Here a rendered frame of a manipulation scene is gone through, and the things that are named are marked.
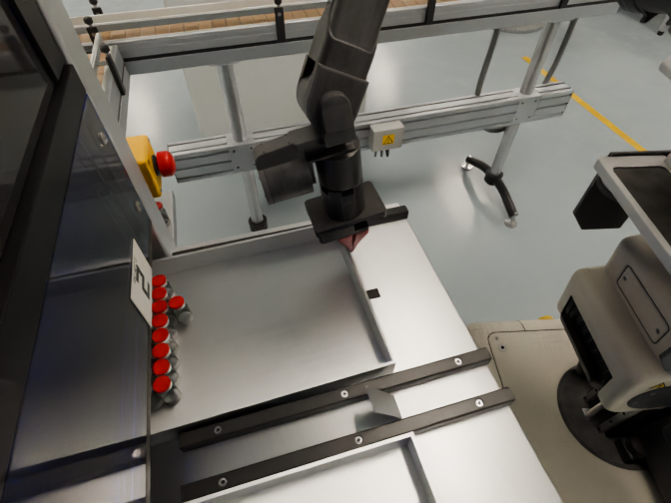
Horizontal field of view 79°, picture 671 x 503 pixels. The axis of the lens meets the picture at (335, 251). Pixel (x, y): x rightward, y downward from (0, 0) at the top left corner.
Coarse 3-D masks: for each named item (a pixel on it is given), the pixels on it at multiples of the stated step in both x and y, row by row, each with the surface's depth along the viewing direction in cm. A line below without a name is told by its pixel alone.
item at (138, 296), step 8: (136, 248) 46; (136, 256) 46; (144, 256) 49; (136, 264) 45; (144, 264) 48; (136, 272) 44; (144, 272) 47; (136, 280) 44; (136, 288) 43; (136, 296) 43; (144, 296) 45; (136, 304) 42; (144, 304) 45; (144, 312) 44
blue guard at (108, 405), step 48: (96, 144) 41; (96, 192) 39; (96, 240) 36; (144, 240) 51; (48, 288) 26; (96, 288) 34; (48, 336) 25; (96, 336) 32; (144, 336) 43; (48, 384) 24; (96, 384) 30; (144, 384) 40; (48, 432) 23; (96, 432) 29; (144, 432) 37; (48, 480) 22; (96, 480) 27; (144, 480) 35
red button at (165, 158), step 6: (156, 156) 62; (162, 156) 62; (168, 156) 62; (156, 162) 63; (162, 162) 62; (168, 162) 62; (174, 162) 64; (162, 168) 62; (168, 168) 62; (174, 168) 63; (162, 174) 63; (168, 174) 63; (174, 174) 64
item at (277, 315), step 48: (288, 240) 67; (336, 240) 68; (192, 288) 62; (240, 288) 62; (288, 288) 62; (336, 288) 62; (192, 336) 57; (240, 336) 57; (288, 336) 57; (336, 336) 57; (384, 336) 53; (192, 384) 53; (240, 384) 53; (288, 384) 53; (336, 384) 51
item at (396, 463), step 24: (336, 456) 44; (360, 456) 46; (384, 456) 47; (408, 456) 47; (264, 480) 43; (288, 480) 45; (312, 480) 46; (336, 480) 46; (360, 480) 46; (384, 480) 46; (408, 480) 46
